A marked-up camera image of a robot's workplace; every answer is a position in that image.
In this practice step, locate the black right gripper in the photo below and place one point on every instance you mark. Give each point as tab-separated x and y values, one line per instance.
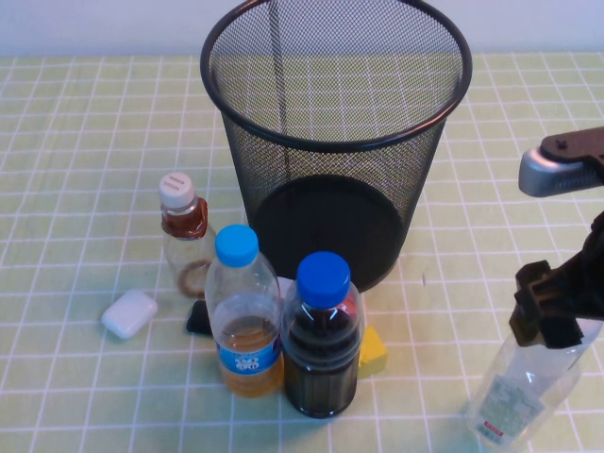
582	288

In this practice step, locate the white-cap brown-label bottle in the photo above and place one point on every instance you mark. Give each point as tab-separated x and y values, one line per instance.
181	226

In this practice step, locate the green checkered tablecloth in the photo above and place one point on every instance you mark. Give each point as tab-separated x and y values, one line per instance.
71	165

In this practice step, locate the light-blue-cap orange liquid bottle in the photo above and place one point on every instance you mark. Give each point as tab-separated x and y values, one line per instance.
245	330

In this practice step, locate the small black object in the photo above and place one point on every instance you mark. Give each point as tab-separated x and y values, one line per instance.
196	321

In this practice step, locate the white earbud case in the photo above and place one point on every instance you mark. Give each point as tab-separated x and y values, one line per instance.
128	313

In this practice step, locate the blue-cap dark liquid bottle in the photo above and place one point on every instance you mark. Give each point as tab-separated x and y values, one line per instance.
321	368

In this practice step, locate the black mesh wastebasket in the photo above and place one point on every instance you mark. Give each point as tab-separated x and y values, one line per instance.
330	160

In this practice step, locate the yellow block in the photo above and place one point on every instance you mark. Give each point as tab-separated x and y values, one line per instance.
373	354

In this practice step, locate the clear green-label bottle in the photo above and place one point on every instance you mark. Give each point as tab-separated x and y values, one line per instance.
519	396

